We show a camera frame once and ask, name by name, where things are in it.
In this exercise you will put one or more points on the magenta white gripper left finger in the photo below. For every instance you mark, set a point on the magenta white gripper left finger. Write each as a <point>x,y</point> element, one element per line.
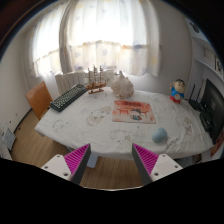
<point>70,167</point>

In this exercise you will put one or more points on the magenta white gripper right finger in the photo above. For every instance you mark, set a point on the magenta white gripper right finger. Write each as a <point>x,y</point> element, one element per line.
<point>151,166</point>

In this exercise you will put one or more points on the light blue computer mouse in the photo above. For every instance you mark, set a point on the light blue computer mouse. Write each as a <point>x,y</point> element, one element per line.
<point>159,135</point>

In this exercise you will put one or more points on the pink cartoon mouse pad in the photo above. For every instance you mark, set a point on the pink cartoon mouse pad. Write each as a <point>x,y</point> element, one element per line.
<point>132,112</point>

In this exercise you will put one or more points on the white patterned tablecloth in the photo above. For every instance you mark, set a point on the white patterned tablecloth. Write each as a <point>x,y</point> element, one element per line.
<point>89,120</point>

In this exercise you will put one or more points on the black computer keyboard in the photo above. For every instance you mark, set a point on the black computer keyboard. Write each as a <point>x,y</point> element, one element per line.
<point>68,97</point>

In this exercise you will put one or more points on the wooden chair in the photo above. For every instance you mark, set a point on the wooden chair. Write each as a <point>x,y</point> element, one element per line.
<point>39,99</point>

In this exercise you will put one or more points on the black computer monitor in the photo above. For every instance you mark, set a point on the black computer monitor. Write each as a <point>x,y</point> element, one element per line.
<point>212,114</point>

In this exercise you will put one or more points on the black wifi router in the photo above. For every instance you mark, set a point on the black wifi router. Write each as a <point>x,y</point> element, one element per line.
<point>195,103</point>

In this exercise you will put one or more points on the cartoon boy figurine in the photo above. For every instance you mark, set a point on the cartoon boy figurine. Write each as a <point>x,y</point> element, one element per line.
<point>177,91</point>

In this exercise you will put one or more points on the large white conch shell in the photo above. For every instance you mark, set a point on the large white conch shell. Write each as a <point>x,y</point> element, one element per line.
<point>122,87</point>

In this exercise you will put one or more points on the white radiator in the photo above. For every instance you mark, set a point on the white radiator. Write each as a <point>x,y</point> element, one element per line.
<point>68,80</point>

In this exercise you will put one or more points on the wooden model sailing ship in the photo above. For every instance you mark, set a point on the wooden model sailing ship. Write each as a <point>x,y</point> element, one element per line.
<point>96,80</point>

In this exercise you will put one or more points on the white sheer curtain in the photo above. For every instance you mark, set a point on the white sheer curtain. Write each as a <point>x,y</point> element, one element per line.
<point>112,34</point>

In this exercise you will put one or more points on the white wall shelf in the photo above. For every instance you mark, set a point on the white wall shelf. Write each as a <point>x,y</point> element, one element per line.
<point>210,57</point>

